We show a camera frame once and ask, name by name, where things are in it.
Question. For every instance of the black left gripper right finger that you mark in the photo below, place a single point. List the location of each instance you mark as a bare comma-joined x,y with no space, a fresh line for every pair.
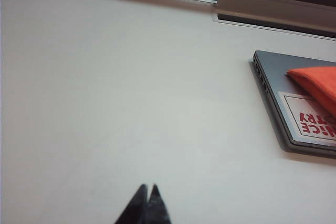
157,208

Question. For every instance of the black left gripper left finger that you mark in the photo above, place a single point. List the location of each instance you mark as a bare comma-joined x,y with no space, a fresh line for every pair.
136,211

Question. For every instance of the orange microfibre rag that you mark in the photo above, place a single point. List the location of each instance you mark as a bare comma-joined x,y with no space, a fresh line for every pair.
320,82

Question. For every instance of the silver Dell laptop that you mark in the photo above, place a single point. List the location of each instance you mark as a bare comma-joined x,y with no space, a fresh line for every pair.
273,72

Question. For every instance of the white sticker with red letters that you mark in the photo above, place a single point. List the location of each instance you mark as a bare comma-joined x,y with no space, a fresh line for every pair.
296,108

